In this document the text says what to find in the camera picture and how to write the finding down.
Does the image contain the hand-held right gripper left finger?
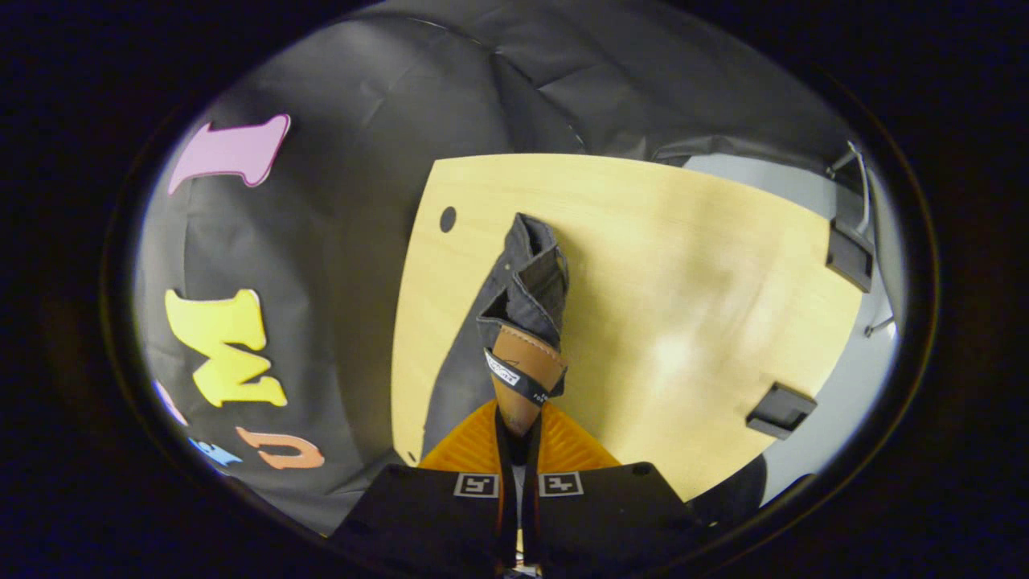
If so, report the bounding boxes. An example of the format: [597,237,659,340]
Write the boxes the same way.
[331,398,517,579]

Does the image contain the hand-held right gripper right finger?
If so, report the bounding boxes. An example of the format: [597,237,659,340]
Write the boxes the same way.
[521,400,702,579]

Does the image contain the black jeans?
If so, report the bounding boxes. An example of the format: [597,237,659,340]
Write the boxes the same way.
[420,211,572,469]

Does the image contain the black table edge clamp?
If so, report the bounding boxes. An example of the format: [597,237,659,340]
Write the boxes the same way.
[745,382,818,441]
[826,216,876,294]

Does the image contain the black backdrop cloth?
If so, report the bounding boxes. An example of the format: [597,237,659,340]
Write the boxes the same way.
[133,0,855,537]

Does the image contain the grey metal stand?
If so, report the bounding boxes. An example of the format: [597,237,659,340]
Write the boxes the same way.
[828,140,898,339]

